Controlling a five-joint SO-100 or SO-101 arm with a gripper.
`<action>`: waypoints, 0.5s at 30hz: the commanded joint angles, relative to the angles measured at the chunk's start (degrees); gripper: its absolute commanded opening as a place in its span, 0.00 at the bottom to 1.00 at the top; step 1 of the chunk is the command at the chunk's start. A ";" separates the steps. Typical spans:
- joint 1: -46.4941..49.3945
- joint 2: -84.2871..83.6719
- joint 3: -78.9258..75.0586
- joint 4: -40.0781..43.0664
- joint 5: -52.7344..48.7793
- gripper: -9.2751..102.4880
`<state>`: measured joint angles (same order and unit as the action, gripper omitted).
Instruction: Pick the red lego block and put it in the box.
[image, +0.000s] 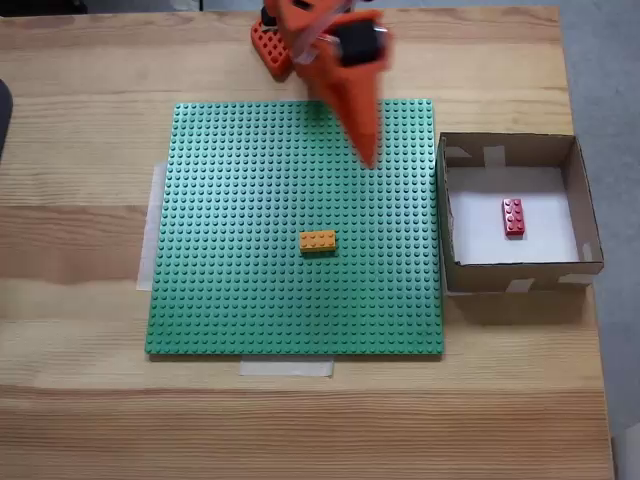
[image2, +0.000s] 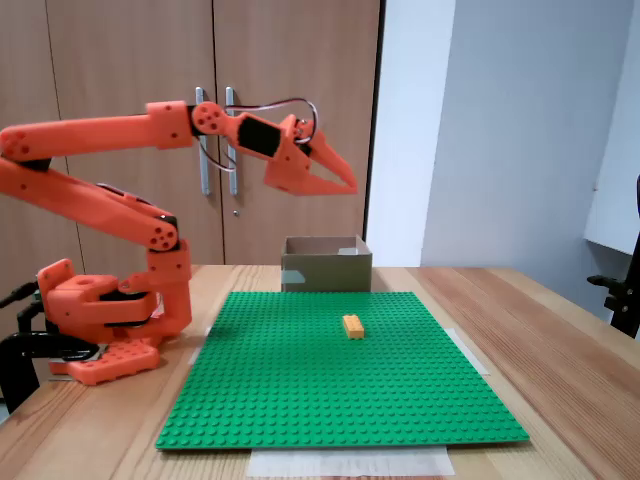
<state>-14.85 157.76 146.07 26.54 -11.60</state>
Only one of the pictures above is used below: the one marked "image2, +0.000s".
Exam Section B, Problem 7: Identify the brown cardboard box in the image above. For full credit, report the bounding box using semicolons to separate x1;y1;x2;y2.
280;235;374;294

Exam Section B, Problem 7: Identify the yellow lego block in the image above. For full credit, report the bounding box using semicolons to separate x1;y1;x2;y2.
342;313;367;342

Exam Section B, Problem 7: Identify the green lego baseplate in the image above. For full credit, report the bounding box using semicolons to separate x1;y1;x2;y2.
154;291;531;452

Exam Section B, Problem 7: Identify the brown wooden cabinet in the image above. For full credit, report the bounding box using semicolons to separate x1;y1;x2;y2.
0;0;387;334

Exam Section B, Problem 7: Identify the white board panel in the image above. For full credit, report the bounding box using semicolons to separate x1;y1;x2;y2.
583;0;640;257

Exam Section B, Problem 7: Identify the wide masking tape strip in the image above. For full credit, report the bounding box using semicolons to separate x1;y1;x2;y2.
246;446;456;479

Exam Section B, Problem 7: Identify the black table clamp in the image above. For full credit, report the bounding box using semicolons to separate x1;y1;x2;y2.
0;299;101;415

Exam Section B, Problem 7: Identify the black chair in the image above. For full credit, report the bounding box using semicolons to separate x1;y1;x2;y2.
586;173;640;342

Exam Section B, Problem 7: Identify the gripper motor cable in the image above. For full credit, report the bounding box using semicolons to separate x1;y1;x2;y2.
203;97;320;175

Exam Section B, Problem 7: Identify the silver cabinet handle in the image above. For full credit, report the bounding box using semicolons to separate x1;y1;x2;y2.
194;86;213;197
224;86;240;197

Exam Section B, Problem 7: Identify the black power cable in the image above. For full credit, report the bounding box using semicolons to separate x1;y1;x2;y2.
0;281;41;309

